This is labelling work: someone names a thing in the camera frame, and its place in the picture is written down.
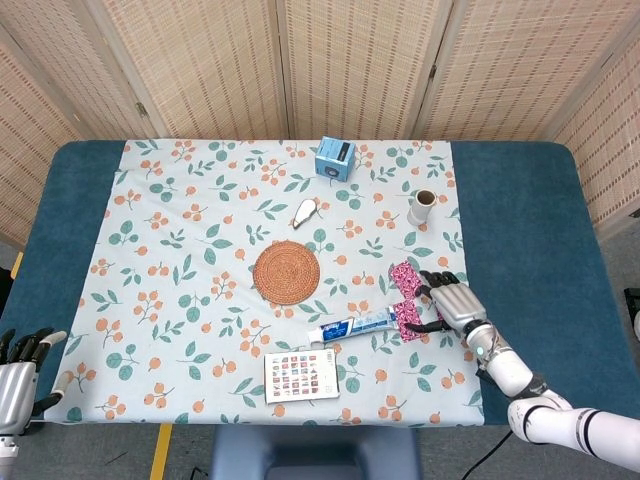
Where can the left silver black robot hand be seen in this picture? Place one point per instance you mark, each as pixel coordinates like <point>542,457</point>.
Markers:
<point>15,390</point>

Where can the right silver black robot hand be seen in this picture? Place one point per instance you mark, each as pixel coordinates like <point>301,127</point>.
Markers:
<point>457,307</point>

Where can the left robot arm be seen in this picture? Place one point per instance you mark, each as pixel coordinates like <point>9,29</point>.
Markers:
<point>7,445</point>

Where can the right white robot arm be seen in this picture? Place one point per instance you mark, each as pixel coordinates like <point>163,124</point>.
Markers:
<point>515,375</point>

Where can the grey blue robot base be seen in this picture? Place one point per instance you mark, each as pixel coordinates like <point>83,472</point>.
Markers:
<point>315,452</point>

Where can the teal table cover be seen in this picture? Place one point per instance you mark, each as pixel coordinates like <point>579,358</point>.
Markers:
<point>525,240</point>

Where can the small white cup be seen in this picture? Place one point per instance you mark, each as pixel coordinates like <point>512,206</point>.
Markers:
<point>419,212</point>

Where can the blue white toothpaste tube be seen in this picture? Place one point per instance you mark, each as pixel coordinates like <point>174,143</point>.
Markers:
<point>355,326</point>

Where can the yellow floor tape strip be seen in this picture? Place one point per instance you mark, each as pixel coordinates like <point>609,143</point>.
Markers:
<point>161,452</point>

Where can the round woven rattan coaster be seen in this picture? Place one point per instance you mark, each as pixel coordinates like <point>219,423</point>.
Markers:
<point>286,273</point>

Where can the blue cardboard box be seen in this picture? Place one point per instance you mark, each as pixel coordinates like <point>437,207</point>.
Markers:
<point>334,160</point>

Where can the floral leaf print tablecloth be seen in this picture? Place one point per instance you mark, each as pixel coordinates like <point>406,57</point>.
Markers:
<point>200,280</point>

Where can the brass screen hinge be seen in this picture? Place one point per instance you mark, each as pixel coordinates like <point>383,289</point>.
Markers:
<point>142,109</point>
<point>432,70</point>

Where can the bamboo folding screen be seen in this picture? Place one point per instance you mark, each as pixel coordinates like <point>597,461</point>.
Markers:
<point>350,65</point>

